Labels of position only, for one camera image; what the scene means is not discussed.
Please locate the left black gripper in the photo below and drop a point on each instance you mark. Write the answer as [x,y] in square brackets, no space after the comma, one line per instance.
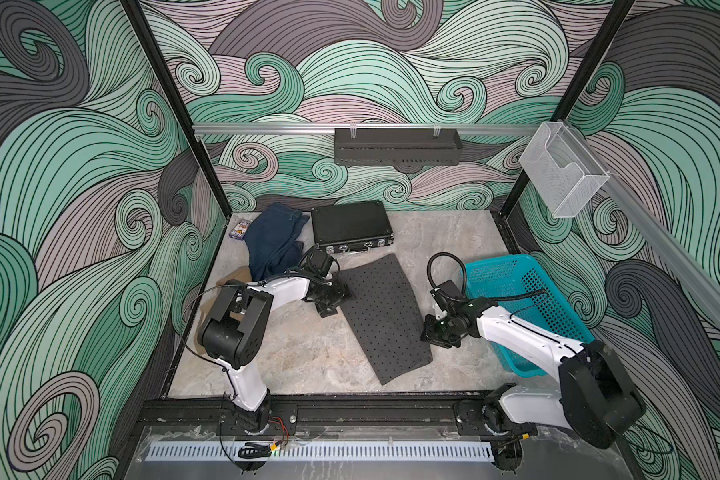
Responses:
[342,294]

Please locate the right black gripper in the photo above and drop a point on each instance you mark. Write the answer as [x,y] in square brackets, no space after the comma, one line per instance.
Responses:
[428,335]

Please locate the grey polka dot skirt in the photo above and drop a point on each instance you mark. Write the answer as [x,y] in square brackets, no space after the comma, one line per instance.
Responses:
[383,314]

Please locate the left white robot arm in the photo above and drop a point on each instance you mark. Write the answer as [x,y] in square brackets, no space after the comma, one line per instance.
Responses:
[249,396]

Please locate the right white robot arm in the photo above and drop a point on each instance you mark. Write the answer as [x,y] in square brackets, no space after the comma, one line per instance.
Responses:
[595,396]

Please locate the teal plastic basket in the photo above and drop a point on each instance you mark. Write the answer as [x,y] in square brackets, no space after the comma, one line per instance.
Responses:
[521,286]

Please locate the black hard case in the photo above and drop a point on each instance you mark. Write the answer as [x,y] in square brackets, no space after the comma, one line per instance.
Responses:
[353,227]

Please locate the dark blue denim skirt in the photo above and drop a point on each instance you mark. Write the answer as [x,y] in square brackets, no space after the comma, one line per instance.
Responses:
[273,242]

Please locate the tan brown skirt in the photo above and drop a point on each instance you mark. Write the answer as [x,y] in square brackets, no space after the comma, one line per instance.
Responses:
[218,332]

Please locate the purple card box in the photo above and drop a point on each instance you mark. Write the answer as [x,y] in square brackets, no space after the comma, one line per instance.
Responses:
[239,230]

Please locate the white slotted cable duct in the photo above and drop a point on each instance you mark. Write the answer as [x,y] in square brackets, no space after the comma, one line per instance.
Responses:
[429,451]

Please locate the grey perforated wall shelf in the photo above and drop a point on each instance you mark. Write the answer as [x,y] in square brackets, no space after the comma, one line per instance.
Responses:
[398,148]

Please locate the clear mesh wall holder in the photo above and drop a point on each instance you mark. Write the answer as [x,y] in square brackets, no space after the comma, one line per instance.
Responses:
[564,170]

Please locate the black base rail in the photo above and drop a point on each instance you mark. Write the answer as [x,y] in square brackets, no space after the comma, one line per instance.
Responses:
[467,413]

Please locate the aluminium back rail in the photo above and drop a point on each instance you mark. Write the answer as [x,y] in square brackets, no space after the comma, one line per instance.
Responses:
[280,128]

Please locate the aluminium side rail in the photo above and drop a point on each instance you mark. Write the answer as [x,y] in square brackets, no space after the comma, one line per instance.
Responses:
[671,196]

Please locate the black right corner post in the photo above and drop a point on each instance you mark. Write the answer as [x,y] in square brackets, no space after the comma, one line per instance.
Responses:
[593,57]

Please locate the black corner post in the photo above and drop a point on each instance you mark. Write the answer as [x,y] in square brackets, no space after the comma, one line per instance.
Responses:
[149,45]
[593,57]

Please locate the black left corner post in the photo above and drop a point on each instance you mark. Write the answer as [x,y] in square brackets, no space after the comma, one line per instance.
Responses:
[149,45]

